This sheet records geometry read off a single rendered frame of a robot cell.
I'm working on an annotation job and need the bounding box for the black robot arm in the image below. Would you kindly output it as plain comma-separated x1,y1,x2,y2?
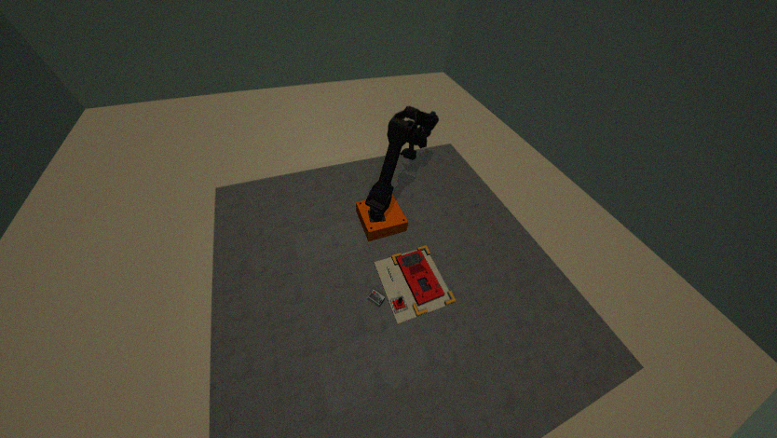
365,106,439,223

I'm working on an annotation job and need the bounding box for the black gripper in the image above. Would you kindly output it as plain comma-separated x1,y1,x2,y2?
401,119,423,160

